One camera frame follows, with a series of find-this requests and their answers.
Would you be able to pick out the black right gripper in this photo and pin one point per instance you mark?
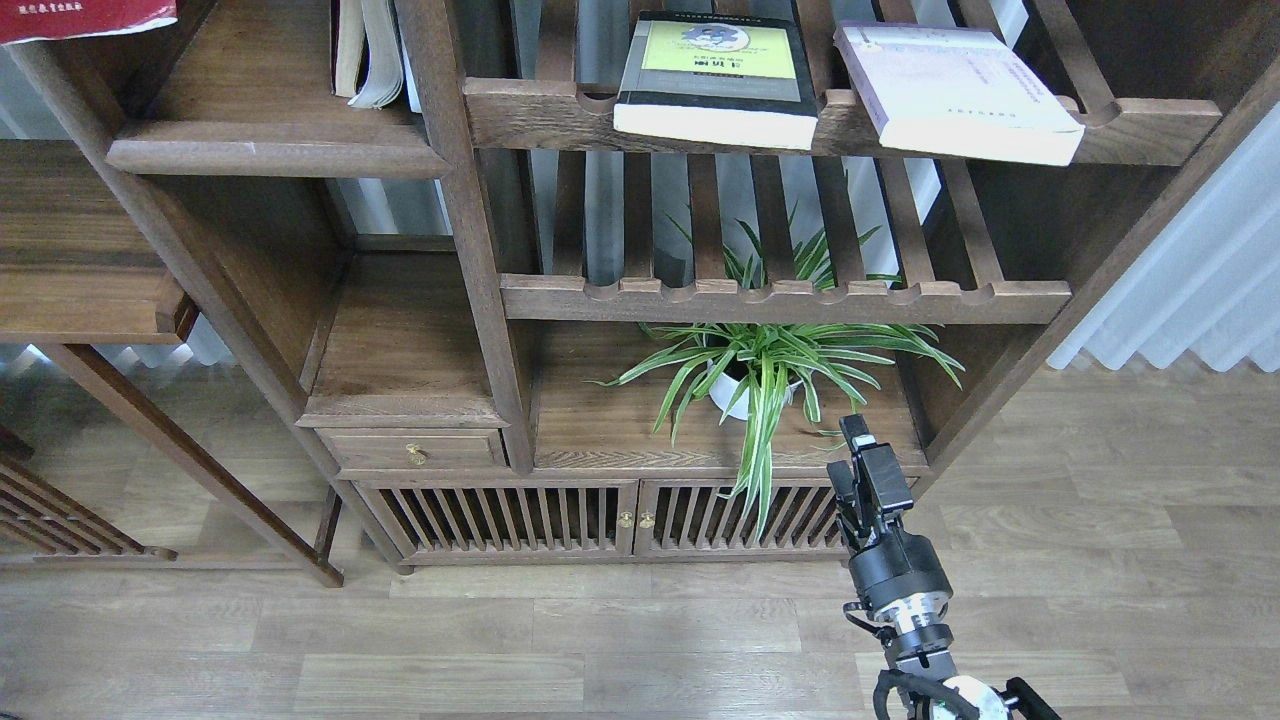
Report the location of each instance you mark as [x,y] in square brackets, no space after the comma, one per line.
[897,575]

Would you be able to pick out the white lavender book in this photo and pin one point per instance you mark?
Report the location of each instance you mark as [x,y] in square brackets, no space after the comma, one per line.
[955,91]

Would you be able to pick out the red paperback book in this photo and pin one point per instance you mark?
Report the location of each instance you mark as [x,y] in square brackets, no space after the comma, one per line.
[23,21]

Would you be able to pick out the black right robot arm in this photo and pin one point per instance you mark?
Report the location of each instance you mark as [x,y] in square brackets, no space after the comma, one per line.
[922,671]

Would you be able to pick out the upright cream books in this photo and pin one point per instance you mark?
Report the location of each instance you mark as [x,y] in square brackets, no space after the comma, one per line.
[369,64]

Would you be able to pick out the green spider plant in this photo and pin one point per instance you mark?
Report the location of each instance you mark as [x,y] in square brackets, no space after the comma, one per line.
[839,352]

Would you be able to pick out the white plant pot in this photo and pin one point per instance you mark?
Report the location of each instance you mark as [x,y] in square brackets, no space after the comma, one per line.
[730,391]

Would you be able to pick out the dark wooden bookshelf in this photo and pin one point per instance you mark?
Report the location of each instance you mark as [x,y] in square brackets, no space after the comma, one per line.
[436,280]

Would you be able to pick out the yellow and black book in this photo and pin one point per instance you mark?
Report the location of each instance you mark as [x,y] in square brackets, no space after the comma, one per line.
[712,78]

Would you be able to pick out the white sheer curtain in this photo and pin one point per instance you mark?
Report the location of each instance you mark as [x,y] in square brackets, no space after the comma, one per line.
[1209,284]

